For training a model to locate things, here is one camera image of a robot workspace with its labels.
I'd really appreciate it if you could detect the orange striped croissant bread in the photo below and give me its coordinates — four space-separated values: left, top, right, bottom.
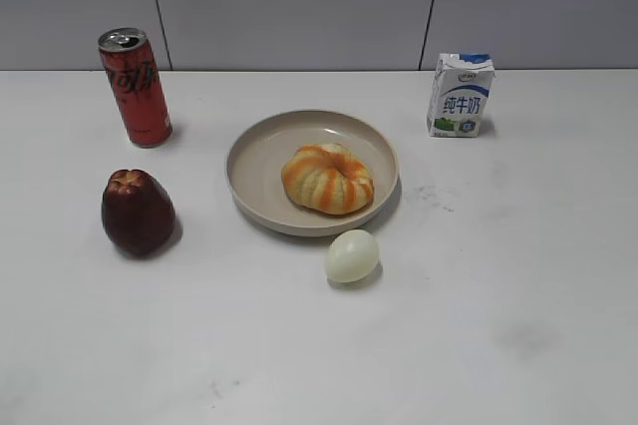
280 143 374 215

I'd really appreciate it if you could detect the beige round plate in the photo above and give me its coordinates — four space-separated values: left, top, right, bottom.
226 110 401 237

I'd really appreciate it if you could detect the white egg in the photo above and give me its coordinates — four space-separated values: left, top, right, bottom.
325 229 380 283

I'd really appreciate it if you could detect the white blue milk carton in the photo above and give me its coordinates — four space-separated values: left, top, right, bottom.
426 53 495 138

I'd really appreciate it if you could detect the dark red wax apple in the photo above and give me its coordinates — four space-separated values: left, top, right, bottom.
101 170 176 256

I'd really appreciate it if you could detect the red cola can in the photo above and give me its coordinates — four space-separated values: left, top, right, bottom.
98 27 172 148

